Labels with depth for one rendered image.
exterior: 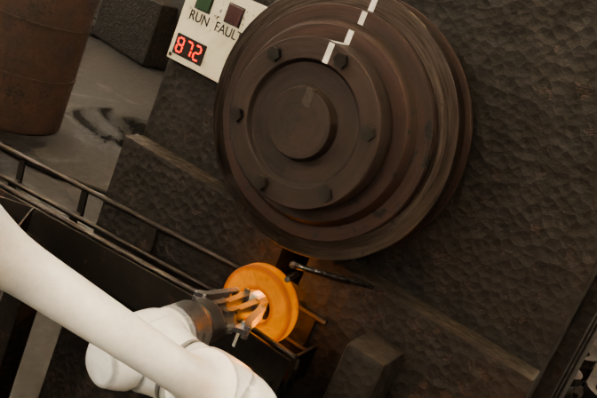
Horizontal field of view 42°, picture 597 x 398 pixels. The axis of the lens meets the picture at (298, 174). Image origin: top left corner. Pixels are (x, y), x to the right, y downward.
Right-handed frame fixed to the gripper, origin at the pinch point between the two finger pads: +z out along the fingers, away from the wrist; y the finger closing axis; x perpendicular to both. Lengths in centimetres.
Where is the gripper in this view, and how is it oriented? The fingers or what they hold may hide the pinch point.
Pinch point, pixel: (261, 297)
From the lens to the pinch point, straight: 145.9
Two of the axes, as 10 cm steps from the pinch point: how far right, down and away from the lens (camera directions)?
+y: 7.9, 4.4, -4.2
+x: 3.4, -8.9, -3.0
